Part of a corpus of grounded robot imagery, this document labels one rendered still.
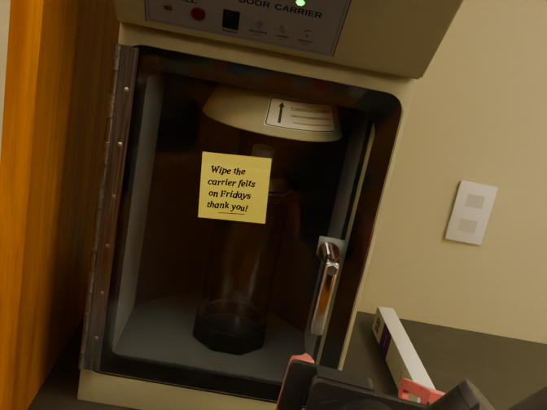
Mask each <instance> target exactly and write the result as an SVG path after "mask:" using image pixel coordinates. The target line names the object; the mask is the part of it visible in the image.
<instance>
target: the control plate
mask: <svg viewBox="0 0 547 410"><path fill-rule="evenodd" d="M305 1H306V4H305V6H303V7H298V6H297V5H296V4H295V0H144V2H145V16H146V20H147V21H151V22H156V23H160V24H168V25H172V26H177V27H181V28H188V29H193V30H197V31H201V32H206V33H214V34H218V35H222V36H227V37H234V38H238V39H243V40H248V41H255V42H259V43H264V44H268V45H272V46H280V47H285V48H289V49H293V50H301V51H305V52H309V53H314V54H318V55H326V56H330V57H333V56H334V53H335V49H336V46H337V44H338V41H339V36H340V34H341V31H342V28H343V26H344V21H345V19H346V16H347V13H348V9H349V7H350V4H351V1H352V0H305ZM164 3H169V4H171V5H172V6H173V10H172V11H165V10H164V9H163V7H162V6H163V4H164ZM194 8H200V9H202V10H204V11H205V14H206V15H205V18H204V19H203V20H196V19H194V18H193V17H192V16H191V11H192V9H194ZM224 9H225V10H229V11H237V12H240V16H239V23H238V30H235V29H231V28H223V27H222V20H223V11H224ZM258 20H261V21H262V22H264V27H261V28H257V27H256V26H255V24H256V21H258ZM282 25H286V26H287V27H288V31H287V32H285V33H281V31H280V30H279V28H280V26H282ZM305 30H310V31H311V32H313V34H312V36H311V37H310V38H306V37H305V35H304V31H305Z"/></svg>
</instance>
